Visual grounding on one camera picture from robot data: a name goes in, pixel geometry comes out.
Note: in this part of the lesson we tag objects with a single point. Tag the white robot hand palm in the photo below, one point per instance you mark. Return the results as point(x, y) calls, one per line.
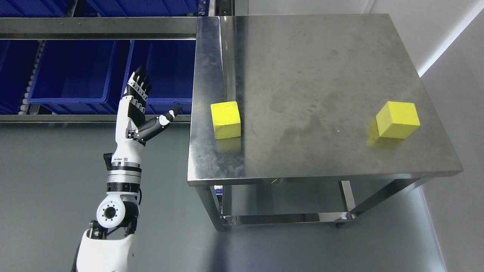
point(130, 115)

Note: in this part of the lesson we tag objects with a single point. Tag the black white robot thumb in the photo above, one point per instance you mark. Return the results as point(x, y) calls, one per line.
point(154, 126)

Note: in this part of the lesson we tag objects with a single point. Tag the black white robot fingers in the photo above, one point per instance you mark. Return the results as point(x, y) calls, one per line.
point(138, 85)

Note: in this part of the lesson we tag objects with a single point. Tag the yellow foam block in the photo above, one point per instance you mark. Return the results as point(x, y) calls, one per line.
point(226, 120)
point(397, 120)

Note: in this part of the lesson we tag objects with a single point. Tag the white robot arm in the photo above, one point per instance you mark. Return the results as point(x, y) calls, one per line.
point(110, 243)

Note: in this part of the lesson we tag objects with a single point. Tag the metal roller shelf rack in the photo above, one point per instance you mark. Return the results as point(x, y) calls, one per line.
point(105, 28)

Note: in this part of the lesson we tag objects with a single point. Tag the blue plastic bin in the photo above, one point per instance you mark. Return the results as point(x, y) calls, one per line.
point(16, 63)
point(170, 65)
point(144, 8)
point(80, 77)
point(35, 8)

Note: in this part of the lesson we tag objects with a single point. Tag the stainless steel table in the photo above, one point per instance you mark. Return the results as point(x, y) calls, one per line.
point(309, 88)

